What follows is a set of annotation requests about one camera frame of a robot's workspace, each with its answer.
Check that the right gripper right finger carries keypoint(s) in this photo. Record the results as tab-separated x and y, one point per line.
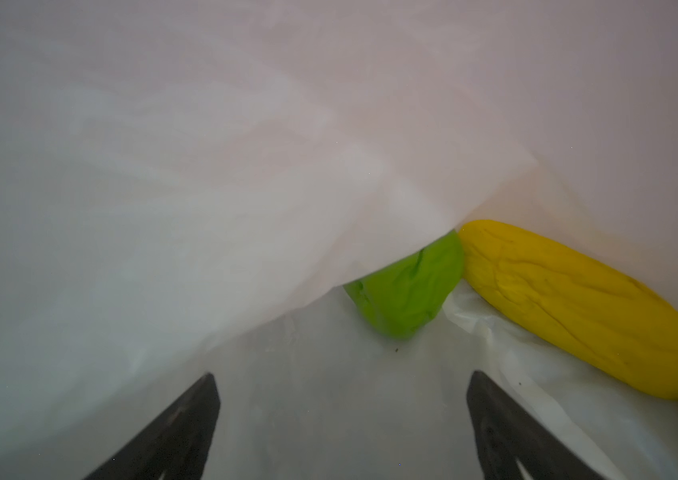
511	443

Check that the white plastic bag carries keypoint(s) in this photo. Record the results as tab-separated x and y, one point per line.
187	186

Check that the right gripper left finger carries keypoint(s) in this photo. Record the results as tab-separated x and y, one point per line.
175	445

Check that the green fruit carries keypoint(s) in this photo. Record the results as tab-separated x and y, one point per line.
401	298

